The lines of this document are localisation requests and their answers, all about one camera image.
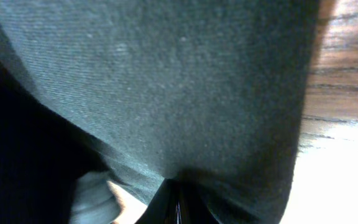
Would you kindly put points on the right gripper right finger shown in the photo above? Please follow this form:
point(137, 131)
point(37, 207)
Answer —
point(190, 207)

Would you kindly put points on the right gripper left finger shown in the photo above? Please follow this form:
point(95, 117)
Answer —
point(163, 209)

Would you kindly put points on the black t-shirt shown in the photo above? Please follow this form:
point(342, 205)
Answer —
point(204, 92)

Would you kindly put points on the light blue garment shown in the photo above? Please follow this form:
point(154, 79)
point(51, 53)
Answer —
point(93, 201)

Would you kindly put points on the black knit garment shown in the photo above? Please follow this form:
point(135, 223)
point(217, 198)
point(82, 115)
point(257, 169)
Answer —
point(41, 158)

